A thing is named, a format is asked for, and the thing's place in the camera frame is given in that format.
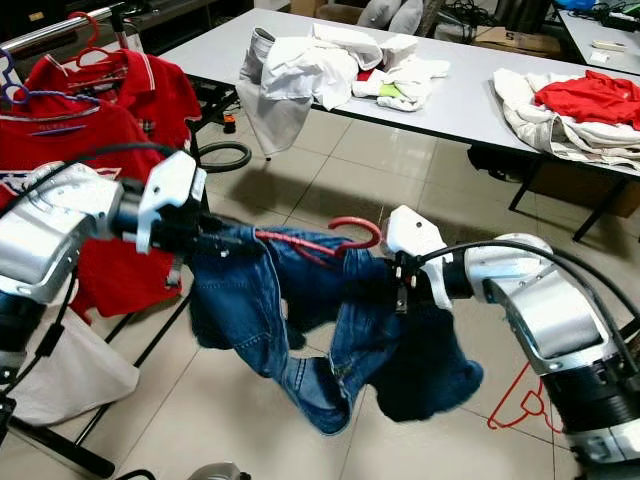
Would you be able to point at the red garment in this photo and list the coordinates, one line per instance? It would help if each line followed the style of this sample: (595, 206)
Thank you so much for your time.
(585, 98)

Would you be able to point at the grey garment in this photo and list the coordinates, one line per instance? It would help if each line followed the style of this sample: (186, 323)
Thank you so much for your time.
(270, 110)

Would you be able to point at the grey chair back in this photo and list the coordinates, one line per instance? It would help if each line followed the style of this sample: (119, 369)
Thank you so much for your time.
(408, 14)
(372, 12)

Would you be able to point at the brown cardboard box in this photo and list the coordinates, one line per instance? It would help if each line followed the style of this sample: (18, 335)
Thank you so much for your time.
(515, 40)

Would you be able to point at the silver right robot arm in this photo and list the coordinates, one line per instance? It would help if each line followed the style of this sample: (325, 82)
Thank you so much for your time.
(550, 310)

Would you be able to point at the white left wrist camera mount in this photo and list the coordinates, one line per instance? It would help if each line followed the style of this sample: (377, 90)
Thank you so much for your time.
(175, 185)

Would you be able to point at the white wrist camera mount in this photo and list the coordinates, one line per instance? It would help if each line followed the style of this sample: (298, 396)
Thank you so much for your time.
(410, 235)
(175, 185)

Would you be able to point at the grey robot foot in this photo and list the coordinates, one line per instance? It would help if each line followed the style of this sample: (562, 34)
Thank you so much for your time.
(225, 472)

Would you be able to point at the purple clothes hanger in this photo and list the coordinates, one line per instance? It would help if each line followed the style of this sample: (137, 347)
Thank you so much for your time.
(60, 95)

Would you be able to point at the red t-shirt white triangle print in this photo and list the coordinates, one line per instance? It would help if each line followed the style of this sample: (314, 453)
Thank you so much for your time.
(60, 130)

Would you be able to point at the red polo shirt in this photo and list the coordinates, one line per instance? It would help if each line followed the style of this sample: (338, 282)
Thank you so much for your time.
(150, 100)

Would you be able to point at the white crumpled shirt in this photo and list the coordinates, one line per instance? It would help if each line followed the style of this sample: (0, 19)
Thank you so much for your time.
(310, 65)

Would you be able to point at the white table black legs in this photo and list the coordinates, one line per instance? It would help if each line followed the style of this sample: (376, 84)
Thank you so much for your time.
(600, 40)
(460, 100)

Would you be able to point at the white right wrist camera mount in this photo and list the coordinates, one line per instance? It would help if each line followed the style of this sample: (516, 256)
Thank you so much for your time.
(410, 235)

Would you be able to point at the blue denim jeans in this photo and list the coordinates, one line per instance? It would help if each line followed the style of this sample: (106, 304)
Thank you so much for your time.
(260, 300)

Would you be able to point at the red plastic hanger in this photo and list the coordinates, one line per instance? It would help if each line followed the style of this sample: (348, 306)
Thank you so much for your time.
(355, 220)
(510, 398)
(100, 28)

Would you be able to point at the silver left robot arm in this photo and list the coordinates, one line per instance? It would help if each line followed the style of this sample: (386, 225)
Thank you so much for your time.
(50, 230)

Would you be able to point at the beige jacket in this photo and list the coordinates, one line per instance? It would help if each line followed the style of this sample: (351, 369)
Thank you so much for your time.
(525, 115)

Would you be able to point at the metal clothes rack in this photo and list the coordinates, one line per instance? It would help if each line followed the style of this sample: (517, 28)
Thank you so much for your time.
(50, 33)

